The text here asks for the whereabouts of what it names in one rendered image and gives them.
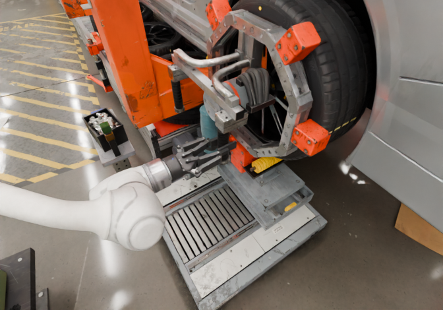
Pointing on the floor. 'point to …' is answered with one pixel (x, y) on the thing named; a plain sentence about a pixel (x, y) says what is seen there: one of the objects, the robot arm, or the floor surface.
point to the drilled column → (122, 165)
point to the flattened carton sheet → (418, 229)
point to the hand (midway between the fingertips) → (223, 144)
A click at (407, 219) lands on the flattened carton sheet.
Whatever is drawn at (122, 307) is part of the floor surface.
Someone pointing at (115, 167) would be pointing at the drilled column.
